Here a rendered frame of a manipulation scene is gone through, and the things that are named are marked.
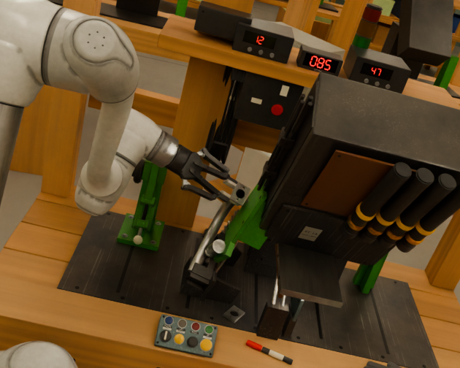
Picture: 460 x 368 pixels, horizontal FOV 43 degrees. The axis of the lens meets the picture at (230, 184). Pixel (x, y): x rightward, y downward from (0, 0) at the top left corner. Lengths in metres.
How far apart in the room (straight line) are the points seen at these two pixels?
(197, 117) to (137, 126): 0.35
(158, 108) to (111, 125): 0.68
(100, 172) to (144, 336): 0.45
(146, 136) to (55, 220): 0.54
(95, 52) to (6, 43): 0.14
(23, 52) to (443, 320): 1.58
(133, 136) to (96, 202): 0.19
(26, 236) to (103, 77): 0.97
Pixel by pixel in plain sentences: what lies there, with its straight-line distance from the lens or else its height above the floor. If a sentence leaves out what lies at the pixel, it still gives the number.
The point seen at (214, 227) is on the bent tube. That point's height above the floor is 1.06.
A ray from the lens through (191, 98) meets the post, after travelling 1.78.
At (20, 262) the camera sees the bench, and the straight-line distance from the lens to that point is 1.73.
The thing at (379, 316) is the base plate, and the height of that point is 0.90.
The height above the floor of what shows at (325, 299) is 1.13.
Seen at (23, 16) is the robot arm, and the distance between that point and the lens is 0.98.
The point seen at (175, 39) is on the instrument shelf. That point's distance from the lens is 1.61.
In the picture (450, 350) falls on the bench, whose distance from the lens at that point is 1.97.
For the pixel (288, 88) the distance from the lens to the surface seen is 1.66.
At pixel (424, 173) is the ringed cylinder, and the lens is 1.23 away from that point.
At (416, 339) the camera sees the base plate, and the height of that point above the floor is 0.90.
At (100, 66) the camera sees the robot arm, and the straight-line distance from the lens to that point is 0.92.
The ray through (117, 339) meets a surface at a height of 0.90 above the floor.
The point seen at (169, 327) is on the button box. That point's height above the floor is 0.94.
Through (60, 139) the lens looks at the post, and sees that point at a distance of 1.93.
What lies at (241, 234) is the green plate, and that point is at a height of 1.13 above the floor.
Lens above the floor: 1.97
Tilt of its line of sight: 28 degrees down
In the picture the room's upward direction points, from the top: 17 degrees clockwise
